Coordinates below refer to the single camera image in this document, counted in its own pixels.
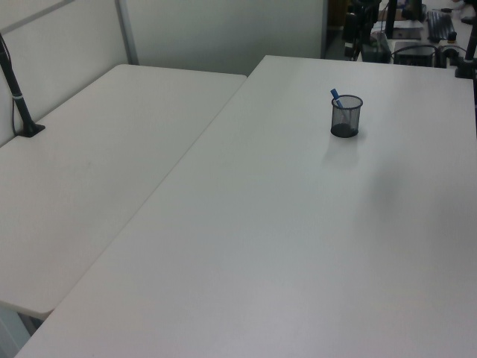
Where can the blue whiteboard marker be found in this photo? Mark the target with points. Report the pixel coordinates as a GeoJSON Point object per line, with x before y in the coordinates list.
{"type": "Point", "coordinates": [334, 94]}

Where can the black mesh pen cup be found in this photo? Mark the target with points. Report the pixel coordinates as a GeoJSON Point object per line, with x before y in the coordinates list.
{"type": "Point", "coordinates": [346, 120]}

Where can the white side table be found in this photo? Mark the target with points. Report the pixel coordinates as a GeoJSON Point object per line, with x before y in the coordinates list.
{"type": "Point", "coordinates": [93, 156]}

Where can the dark grey case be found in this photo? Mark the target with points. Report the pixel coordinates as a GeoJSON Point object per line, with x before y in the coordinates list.
{"type": "Point", "coordinates": [375, 48]}

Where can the black equipment box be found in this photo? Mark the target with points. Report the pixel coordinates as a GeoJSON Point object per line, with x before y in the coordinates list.
{"type": "Point", "coordinates": [414, 55]}

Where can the black monitor stand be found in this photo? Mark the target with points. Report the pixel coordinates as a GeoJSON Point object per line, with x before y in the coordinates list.
{"type": "Point", "coordinates": [391, 16]}

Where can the white paper stack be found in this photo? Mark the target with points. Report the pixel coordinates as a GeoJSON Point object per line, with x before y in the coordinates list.
{"type": "Point", "coordinates": [409, 30]}

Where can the white device with black knob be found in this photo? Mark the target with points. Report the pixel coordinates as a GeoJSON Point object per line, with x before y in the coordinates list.
{"type": "Point", "coordinates": [450, 47]}

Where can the black keyboard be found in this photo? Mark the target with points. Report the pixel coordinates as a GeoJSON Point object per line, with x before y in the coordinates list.
{"type": "Point", "coordinates": [439, 25]}

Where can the black pole with table clamp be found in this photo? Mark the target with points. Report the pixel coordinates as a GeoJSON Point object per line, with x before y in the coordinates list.
{"type": "Point", "coordinates": [466, 67]}

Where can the grey metal partition post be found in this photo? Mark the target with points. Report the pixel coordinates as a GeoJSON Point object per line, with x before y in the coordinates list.
{"type": "Point", "coordinates": [128, 33]}

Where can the black camera pole with base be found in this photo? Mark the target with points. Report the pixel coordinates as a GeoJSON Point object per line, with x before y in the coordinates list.
{"type": "Point", "coordinates": [17, 98]}

